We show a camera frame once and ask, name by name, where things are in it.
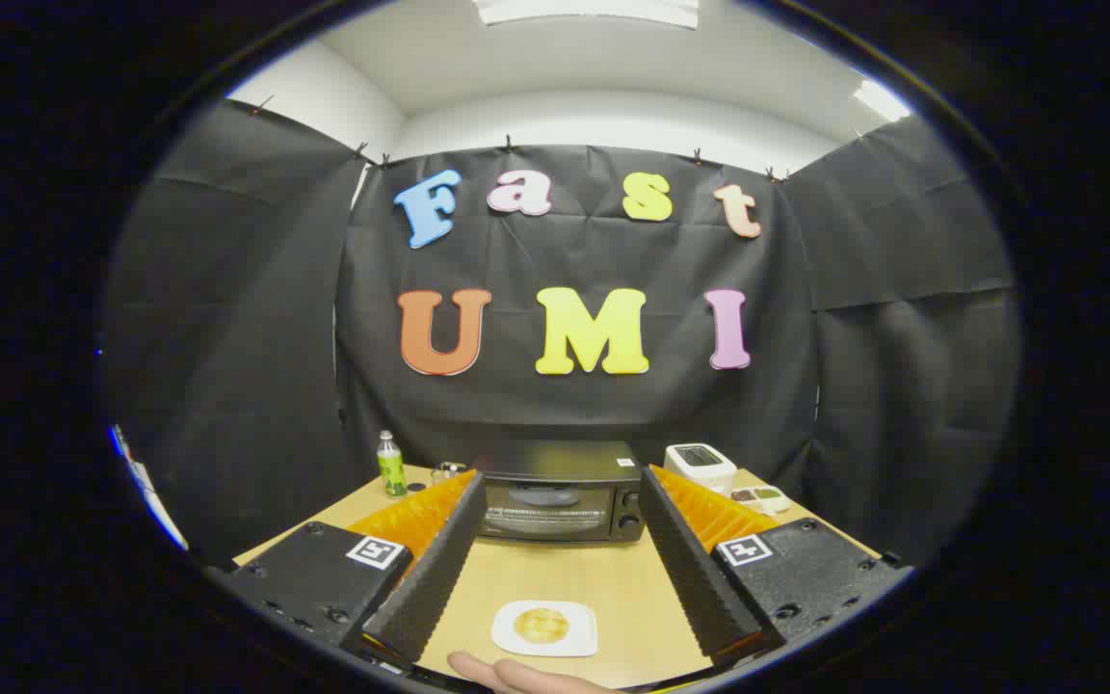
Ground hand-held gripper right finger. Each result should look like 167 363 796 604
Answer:
639 465 912 668

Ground golden bread bun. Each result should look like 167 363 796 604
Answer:
514 608 571 645

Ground long ceiling light panel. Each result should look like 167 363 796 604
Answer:
474 0 700 30

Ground white square plate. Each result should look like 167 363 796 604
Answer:
491 600 599 658

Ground white divided condiment dish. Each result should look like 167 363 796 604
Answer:
730 485 793 515

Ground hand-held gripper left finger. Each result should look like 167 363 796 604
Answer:
218 469 487 673

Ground small ceiling light panel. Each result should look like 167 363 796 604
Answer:
852 79 912 122

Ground black toaster oven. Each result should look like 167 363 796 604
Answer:
474 440 648 543

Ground green label plastic bottle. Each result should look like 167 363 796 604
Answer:
378 430 409 498

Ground white pop-up toaster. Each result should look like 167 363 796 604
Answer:
663 443 738 496

